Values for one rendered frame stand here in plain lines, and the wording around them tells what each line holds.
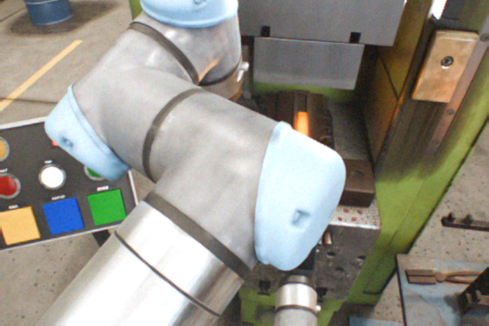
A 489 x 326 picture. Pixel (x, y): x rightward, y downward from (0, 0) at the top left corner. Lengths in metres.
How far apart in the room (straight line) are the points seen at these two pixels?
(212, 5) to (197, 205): 0.15
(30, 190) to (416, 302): 1.05
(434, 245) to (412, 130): 1.29
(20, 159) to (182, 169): 0.68
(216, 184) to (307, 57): 0.50
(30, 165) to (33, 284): 1.30
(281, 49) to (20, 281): 1.84
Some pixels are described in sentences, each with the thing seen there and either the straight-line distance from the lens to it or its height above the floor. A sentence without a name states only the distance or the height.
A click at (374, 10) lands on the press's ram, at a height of 1.43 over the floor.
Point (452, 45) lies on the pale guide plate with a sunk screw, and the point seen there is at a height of 1.33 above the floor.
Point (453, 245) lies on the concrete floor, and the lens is 2.22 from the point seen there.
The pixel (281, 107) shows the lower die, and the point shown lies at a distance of 1.09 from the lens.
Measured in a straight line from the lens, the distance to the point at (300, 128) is 0.98.
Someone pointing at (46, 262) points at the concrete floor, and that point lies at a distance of 2.12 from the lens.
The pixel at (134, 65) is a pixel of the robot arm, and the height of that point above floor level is 1.50.
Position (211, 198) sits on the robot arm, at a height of 1.49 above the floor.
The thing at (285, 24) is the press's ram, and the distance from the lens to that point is 0.61.
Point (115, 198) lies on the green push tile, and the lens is 0.81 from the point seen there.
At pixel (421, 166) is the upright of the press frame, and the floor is 0.95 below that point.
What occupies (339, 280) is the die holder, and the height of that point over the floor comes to 0.61.
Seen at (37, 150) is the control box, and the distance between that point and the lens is 0.83.
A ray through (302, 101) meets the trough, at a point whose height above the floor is 0.99.
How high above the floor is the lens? 1.61
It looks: 41 degrees down
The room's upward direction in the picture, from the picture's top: straight up
